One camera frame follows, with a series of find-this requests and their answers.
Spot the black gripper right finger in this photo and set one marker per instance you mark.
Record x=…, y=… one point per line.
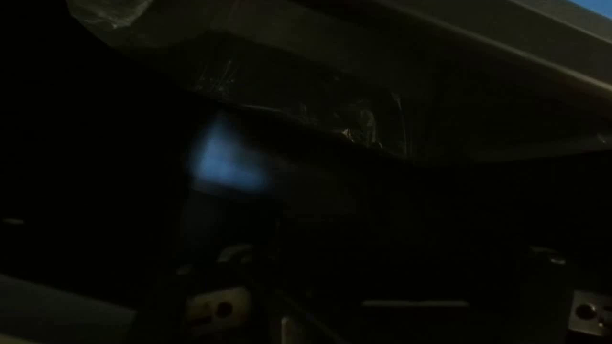
x=586, y=311

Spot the clear plastic bin liner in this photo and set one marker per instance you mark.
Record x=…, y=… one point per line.
x=299, y=95

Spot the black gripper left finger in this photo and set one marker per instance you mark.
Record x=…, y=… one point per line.
x=213, y=307

